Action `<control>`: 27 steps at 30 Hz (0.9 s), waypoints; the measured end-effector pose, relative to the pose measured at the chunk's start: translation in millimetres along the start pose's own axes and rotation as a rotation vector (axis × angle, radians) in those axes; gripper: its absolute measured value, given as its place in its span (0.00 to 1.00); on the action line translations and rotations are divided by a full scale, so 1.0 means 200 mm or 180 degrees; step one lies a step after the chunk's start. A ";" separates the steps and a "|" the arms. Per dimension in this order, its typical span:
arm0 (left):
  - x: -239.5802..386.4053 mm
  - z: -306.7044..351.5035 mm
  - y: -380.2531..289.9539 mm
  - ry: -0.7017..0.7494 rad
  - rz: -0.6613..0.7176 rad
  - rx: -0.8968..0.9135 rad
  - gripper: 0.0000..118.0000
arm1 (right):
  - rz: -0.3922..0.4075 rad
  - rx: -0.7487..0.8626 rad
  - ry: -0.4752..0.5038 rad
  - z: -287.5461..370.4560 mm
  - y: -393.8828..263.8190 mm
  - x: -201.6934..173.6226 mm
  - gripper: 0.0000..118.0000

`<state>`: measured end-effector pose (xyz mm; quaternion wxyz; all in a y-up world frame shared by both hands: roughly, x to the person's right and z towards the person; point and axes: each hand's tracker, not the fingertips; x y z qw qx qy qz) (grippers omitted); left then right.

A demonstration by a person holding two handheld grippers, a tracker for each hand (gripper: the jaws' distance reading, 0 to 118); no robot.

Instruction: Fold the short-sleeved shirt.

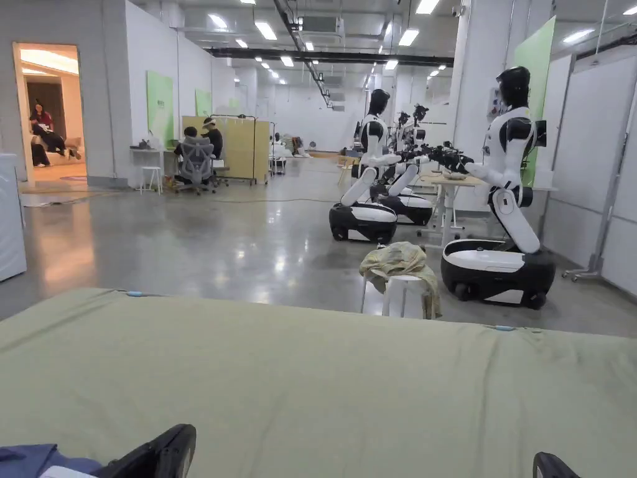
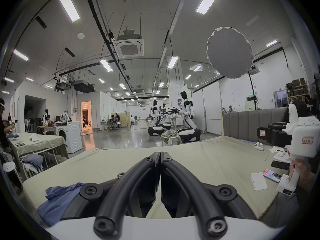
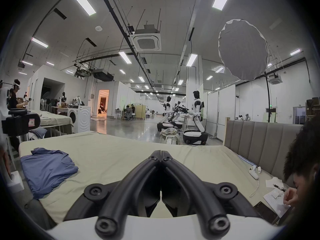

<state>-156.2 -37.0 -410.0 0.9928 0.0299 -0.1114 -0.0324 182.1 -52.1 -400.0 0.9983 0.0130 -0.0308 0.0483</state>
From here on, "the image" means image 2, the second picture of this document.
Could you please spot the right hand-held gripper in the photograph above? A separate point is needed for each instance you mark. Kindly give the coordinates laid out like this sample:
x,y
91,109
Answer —
x,y
303,136

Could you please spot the bed with pale green sheet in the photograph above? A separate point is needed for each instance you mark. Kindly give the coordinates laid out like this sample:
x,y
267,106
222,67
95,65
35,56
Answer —
x,y
212,164

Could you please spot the shelf with cartons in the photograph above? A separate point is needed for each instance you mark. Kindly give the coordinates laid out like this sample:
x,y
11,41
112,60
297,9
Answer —
x,y
297,89

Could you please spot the phone with pink case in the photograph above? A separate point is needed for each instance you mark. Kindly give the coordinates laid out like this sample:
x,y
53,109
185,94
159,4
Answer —
x,y
272,175

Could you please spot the white notebook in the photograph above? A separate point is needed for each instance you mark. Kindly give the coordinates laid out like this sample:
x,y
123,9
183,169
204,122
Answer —
x,y
282,156

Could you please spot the white round stool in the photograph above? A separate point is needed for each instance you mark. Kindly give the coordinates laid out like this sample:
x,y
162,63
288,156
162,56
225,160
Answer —
x,y
9,167

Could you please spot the table with pale green sheet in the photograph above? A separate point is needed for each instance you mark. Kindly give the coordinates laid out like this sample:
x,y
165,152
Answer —
x,y
37,142

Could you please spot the round grey lamp diffuser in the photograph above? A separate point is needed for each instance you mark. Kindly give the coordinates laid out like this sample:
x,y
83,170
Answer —
x,y
228,52

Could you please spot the person's right hand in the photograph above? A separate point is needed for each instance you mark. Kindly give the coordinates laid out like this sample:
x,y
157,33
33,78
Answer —
x,y
306,176

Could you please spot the blue shirt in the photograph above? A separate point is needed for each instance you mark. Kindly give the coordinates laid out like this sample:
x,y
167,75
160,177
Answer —
x,y
57,204

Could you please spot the white paper sheet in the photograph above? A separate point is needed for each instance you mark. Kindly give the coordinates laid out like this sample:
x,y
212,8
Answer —
x,y
259,181

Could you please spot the black phone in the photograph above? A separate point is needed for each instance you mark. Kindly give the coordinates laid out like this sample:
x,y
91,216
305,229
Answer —
x,y
280,165

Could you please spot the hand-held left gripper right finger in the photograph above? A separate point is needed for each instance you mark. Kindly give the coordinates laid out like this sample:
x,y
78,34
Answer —
x,y
200,196

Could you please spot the white hand controller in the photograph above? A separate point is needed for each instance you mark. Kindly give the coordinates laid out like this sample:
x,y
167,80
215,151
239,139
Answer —
x,y
258,147

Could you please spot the stool with bunched cloth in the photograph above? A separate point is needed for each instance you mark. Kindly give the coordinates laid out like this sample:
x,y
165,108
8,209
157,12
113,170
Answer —
x,y
170,135

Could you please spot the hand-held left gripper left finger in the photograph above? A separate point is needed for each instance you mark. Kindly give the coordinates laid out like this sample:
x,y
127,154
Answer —
x,y
117,196

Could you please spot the grey padded headboard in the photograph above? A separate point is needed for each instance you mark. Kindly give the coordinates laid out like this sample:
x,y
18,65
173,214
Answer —
x,y
247,124

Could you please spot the blue cloth pile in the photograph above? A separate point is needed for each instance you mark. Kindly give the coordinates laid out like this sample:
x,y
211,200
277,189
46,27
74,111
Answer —
x,y
32,162

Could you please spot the white washing machine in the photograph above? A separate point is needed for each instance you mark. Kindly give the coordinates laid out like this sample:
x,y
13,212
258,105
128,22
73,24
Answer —
x,y
71,136

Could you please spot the white and black humanoid robot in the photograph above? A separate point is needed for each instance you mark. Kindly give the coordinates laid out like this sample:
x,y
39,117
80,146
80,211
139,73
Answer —
x,y
186,119
155,121

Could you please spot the white crumpled paper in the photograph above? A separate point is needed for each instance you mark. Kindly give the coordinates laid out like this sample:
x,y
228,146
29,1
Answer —
x,y
277,149

